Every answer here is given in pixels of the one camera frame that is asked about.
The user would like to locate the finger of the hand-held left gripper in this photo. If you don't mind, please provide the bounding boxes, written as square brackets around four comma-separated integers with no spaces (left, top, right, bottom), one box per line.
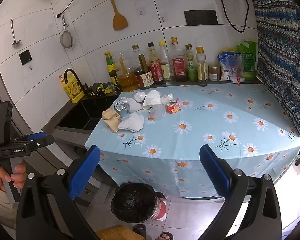
[11,131,47,143]
[24,135,55,153]

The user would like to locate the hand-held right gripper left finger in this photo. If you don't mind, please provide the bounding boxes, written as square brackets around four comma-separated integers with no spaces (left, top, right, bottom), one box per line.
[16,145,101,240]

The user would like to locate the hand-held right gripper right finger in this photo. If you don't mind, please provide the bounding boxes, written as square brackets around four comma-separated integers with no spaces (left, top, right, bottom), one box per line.
[199,144,282,240]

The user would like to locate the bin with black bag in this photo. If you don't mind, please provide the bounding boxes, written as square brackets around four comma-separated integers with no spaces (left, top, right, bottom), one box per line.
[110,182,168,223]

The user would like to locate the brown paper wad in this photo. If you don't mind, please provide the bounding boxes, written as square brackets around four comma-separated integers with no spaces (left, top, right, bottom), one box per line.
[102,109,122,133]

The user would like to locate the large white cloth wad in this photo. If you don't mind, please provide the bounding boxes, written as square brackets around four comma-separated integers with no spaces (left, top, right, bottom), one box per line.
[118,112,145,132]

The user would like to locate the clear plastic bag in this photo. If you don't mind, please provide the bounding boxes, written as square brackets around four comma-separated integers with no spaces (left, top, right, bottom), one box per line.
[114,97,129,117]

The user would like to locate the colourful snack wrapper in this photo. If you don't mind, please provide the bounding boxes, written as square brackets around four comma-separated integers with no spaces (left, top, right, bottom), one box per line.
[166,99,181,114]

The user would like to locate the clear plastic cup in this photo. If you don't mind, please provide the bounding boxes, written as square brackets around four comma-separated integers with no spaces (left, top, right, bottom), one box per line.
[147,104,167,120]

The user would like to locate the white paper sheet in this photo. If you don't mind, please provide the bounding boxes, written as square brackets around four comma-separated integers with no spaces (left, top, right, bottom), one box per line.
[142,90,162,110]

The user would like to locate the person's left forearm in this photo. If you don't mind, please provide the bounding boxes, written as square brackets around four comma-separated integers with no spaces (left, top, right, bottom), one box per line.
[0,180,19,230]

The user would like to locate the black sink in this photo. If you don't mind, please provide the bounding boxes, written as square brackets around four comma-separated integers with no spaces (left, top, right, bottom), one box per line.
[57,97,120,130]

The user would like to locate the yellow dish soap bottle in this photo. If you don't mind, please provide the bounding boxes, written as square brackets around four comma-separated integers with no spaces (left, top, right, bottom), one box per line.
[59,74,85,104]

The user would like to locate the person's yellow fleece trousers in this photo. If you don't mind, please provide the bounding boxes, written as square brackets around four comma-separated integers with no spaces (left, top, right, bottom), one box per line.
[96,225,145,240]

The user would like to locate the black faucet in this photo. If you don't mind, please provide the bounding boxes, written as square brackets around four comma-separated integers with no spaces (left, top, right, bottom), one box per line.
[64,68,89,97]

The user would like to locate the blue daisy print tablecloth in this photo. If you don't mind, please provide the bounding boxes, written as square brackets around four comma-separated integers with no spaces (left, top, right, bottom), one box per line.
[84,83,300,200]

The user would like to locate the black yellow sponge holder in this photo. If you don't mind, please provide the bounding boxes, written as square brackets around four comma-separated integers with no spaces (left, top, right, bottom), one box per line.
[89,82,113,98]

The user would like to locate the dark sandal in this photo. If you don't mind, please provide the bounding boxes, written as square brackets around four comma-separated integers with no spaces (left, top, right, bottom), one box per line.
[158,231,174,240]
[132,224,147,239]

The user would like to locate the metal ladle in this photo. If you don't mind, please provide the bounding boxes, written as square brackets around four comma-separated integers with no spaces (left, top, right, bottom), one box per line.
[10,18,21,47]

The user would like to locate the small brown jar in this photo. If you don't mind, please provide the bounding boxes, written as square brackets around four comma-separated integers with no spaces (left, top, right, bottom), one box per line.
[208,63,220,82]

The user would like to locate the green yellow label bottle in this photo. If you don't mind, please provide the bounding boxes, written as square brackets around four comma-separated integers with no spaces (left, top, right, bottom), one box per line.
[104,51,119,85]

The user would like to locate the metal strainer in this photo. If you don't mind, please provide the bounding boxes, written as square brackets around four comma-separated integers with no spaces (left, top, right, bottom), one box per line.
[59,14,74,50]

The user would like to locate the cooking oil jug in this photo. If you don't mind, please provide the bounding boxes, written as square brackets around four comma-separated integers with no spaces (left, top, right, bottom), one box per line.
[116,52,139,92]

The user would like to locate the clear bottle yellow cap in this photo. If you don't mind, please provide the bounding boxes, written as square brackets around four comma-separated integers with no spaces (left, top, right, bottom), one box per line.
[196,46,209,87]

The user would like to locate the white and blue bag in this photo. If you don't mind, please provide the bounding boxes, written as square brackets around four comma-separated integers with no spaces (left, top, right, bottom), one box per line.
[217,49,247,83]

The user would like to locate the green oil bottle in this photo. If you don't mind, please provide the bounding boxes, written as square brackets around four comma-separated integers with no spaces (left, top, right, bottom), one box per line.
[185,44,198,82]

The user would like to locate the soy sauce jug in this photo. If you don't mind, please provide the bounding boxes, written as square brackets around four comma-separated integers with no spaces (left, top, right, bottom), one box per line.
[132,44,155,88]

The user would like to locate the gold cap red label bottle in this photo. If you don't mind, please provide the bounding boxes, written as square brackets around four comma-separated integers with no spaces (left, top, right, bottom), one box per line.
[170,37,188,82]

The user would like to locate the clear bottle cream label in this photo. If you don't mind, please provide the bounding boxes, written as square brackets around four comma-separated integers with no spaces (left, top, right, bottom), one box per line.
[158,41,176,85]

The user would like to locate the green bag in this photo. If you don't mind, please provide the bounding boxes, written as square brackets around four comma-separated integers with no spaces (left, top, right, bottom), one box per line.
[237,41,258,81]

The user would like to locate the dark bottle red label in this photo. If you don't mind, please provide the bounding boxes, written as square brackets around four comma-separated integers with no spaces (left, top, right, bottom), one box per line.
[147,42,165,85]

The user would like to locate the wooden spatula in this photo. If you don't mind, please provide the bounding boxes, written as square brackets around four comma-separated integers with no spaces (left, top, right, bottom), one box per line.
[101,0,128,31]

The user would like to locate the blue patterned curtain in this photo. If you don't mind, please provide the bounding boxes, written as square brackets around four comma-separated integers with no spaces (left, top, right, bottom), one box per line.
[247,0,300,138]

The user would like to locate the black outlet panel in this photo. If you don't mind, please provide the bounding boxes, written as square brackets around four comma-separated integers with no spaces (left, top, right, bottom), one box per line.
[184,9,218,27]

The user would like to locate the black wall switch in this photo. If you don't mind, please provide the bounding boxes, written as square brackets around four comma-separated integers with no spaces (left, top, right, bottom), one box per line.
[19,49,32,66]

